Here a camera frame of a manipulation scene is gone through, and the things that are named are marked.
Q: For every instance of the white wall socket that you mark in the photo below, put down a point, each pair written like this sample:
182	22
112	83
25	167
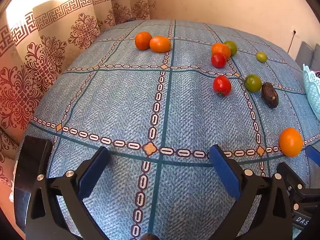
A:
295	31

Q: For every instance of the orange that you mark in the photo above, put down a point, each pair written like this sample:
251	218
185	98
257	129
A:
221	50
290	142
160	44
143	40

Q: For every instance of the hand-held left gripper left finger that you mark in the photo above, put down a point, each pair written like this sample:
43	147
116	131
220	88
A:
93	172

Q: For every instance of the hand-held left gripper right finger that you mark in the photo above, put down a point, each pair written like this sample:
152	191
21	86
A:
223	170

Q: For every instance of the large green tomato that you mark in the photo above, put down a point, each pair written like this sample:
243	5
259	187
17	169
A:
232	47
253	82

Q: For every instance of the blue patterned tablecloth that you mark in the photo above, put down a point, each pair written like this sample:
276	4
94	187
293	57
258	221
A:
125	100

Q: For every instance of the small green tomato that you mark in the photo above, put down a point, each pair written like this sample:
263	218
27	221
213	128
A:
261	57

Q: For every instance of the red tomato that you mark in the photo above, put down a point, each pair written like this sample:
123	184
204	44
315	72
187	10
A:
218	60
222	85

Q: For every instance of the dark brown avocado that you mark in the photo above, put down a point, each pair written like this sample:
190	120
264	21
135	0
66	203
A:
149	236
270	95

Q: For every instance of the beige curtain with maroon pattern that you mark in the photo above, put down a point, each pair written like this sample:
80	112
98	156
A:
50	55

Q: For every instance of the light blue plastic basket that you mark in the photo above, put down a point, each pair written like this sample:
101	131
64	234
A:
312	87

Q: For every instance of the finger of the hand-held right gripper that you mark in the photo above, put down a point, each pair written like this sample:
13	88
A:
312	153
291	176

